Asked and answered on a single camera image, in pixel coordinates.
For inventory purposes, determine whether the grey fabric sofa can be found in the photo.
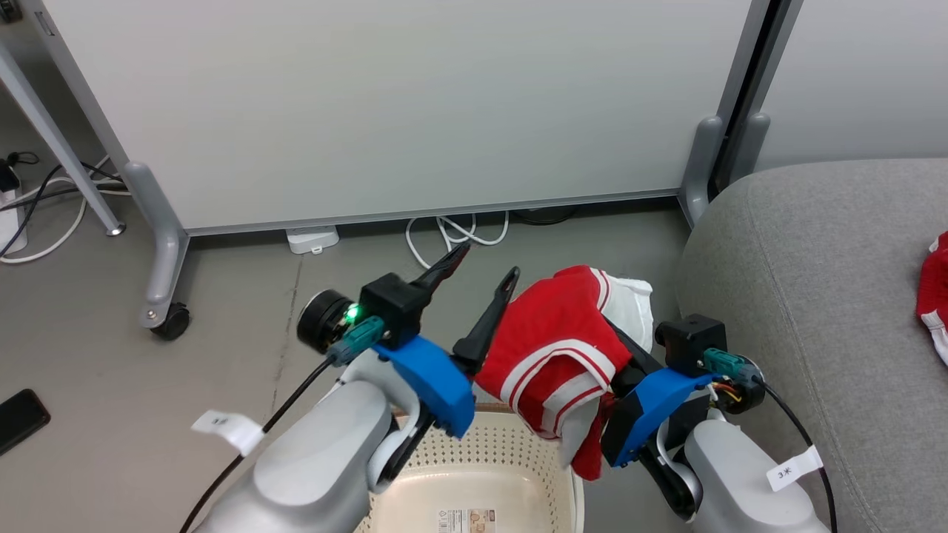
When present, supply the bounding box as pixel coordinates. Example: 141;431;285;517
675;157;948;533

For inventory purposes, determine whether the grey metal table leg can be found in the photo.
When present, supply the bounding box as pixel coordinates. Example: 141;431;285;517
0;41;125;238

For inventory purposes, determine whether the large white partition panel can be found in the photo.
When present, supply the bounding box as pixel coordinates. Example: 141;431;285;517
19;0;775;330

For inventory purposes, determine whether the white cable tag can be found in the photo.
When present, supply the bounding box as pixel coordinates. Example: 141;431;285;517
767;445;824;492
191;409;265;457

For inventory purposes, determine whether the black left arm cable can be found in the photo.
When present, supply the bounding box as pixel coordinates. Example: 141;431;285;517
178;316;386;533

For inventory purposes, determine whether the white socket strip with plug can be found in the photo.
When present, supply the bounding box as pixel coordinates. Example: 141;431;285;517
0;159;29;254

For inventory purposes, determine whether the black caster wheel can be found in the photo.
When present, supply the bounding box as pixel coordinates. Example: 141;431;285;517
151;302;191;342

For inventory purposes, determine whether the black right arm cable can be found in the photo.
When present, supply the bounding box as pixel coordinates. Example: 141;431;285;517
704;348;839;533

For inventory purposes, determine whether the long white floor cable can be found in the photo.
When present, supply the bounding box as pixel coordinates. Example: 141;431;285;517
0;155;130;265

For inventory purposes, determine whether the beige perforated laundry basket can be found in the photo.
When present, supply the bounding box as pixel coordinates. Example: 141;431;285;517
354;403;586;533

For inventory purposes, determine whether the black cable under partition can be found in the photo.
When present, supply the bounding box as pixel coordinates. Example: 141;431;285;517
511;206;580;226

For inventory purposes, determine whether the coiled white cable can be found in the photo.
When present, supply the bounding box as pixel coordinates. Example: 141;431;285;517
405;212;511;269

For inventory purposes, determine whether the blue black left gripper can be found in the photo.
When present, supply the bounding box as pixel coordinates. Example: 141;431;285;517
370;243;521;439

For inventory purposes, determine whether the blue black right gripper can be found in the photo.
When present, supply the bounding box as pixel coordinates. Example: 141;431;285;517
601;318;715;469

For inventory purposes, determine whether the thin black floor cable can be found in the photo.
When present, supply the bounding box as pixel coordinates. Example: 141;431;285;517
0;151;125;258

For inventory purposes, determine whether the white left cable tag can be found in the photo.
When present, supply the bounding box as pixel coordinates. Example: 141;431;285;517
191;409;265;457

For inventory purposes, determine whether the narrow white partition panel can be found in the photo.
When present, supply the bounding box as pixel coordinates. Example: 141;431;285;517
730;0;948;204

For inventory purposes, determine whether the black smartphone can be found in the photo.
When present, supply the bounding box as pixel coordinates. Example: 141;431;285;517
0;389;52;457

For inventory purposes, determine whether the white right cable tag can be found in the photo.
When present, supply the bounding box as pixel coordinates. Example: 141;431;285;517
767;445;824;492

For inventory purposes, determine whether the paper label sticker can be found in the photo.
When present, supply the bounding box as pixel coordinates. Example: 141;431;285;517
437;508;497;533

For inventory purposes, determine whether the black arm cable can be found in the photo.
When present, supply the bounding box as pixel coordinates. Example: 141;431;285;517
704;348;839;533
178;316;386;533

